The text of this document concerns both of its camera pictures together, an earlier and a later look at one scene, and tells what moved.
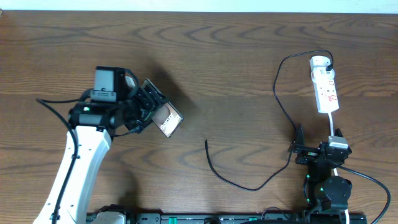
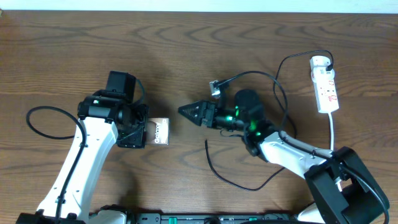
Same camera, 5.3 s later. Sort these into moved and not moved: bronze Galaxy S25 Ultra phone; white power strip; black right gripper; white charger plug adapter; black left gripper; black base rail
Moved: bronze Galaxy S25 Ultra phone; black left gripper; black right gripper
Not moved: black base rail; white power strip; white charger plug adapter
